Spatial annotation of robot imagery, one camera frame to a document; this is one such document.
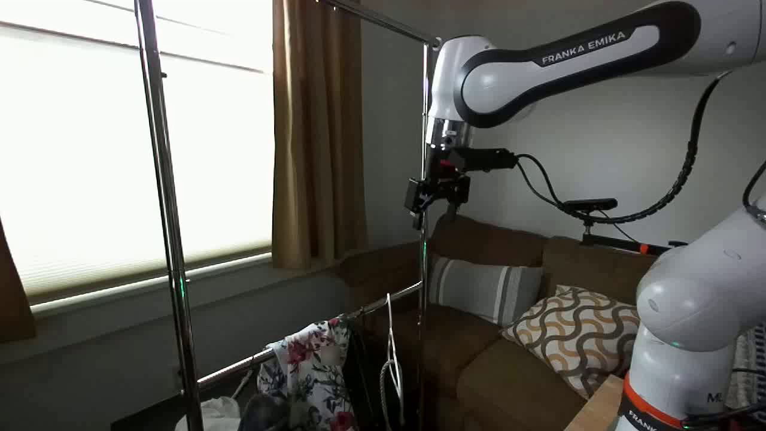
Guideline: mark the brown curtain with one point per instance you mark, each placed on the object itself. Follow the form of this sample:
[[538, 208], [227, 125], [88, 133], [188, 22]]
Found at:
[[313, 135]]

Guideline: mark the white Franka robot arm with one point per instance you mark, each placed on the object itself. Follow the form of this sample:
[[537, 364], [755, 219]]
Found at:
[[558, 60]]

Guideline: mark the grey striped pillow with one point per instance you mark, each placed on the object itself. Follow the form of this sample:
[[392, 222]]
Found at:
[[482, 287]]

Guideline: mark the floral print garment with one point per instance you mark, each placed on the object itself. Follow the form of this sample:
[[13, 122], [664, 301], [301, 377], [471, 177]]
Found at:
[[312, 374]]

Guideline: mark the light wooden box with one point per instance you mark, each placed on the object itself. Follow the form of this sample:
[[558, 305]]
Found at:
[[600, 407]]

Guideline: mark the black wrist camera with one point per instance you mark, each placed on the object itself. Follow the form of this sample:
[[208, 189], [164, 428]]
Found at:
[[491, 158]]

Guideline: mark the white window blind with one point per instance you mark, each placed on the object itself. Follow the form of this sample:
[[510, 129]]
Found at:
[[87, 151]]

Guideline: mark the white grid panel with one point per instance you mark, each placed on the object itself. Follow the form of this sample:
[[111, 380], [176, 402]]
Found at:
[[749, 372]]

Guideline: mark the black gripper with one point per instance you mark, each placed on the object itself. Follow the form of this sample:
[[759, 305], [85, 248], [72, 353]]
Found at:
[[443, 181]]

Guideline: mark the white plastic bag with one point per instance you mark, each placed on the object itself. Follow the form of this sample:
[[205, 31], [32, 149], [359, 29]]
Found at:
[[217, 413]]

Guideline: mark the brown fabric couch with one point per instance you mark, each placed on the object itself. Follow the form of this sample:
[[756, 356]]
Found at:
[[469, 350]]

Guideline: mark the metal garment rack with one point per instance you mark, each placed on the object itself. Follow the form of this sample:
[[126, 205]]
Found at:
[[171, 240]]

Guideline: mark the black camera on stand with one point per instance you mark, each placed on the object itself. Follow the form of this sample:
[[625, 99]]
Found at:
[[589, 205]]

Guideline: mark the wavy patterned pillow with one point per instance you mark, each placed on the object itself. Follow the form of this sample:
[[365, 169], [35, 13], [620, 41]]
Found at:
[[574, 332]]

